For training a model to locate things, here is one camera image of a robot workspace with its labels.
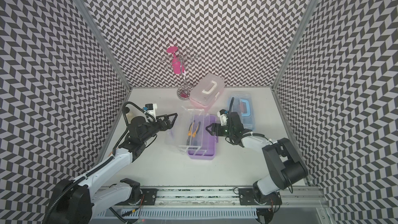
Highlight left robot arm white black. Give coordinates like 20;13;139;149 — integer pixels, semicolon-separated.
43;113;178;224

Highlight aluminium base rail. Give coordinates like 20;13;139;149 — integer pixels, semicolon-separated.
65;186;330;224

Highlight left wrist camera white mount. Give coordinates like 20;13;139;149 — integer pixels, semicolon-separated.
143;103;158;118

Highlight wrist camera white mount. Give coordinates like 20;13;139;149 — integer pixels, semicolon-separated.
143;103;158;118
217;110;229;126

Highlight purple toolbox clear lid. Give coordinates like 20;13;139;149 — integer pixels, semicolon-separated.
165;107;218;160

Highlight blue toolbox clear lid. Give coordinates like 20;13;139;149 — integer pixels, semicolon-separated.
228;91;255;131

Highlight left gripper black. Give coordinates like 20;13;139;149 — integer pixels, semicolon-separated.
141;113;178;143

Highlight pink cup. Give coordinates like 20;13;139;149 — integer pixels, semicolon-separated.
166;46;185;75

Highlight pink toolbox clear lid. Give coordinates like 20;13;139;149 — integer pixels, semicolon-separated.
190;74;225;112

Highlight yellow black pliers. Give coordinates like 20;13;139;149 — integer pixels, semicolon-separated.
188;120;201;139

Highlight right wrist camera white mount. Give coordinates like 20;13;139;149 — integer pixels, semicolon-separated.
217;110;229;126

